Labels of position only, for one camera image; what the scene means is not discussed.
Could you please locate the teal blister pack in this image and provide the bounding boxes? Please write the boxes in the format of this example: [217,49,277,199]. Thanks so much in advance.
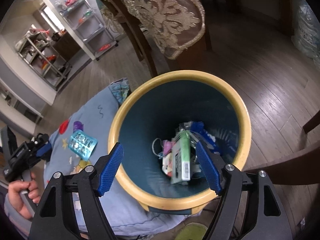
[68,130,98,161]

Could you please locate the green slipper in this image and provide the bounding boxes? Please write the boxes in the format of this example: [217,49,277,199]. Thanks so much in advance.
[174,223,207,240]

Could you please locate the white wheeled shelf cart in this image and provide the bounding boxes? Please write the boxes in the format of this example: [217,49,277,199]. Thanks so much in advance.
[55,0,118,60]

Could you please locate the green white carton box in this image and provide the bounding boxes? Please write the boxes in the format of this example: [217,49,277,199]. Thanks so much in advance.
[171,130,190,184]

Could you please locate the blue face mask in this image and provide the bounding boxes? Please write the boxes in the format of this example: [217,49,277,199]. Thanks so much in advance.
[151,138,164,159]

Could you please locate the wooden armchair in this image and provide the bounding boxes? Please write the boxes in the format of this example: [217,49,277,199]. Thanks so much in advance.
[245,109,320,188]

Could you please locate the teal bin with yellow rim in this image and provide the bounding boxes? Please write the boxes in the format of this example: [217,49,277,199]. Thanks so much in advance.
[108,70,252,215]

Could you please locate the pink snack wrapper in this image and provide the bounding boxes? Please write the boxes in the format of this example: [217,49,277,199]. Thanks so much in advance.
[162,140,174,156]

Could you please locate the light blue cartoon cloth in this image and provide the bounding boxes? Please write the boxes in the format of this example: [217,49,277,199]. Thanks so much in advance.
[36,79,185,239]

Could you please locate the grey metal shelf rack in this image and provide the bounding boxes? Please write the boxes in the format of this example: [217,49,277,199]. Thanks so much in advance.
[15,28,72,91]

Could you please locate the left hand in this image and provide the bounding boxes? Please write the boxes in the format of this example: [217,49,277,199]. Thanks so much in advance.
[7,171,42,219]

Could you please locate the large clear water bottle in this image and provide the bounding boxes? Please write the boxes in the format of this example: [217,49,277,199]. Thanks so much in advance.
[292,0,319,68]

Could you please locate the wooden chair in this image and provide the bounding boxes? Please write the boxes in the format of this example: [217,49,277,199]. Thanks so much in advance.
[99,0,170,77]

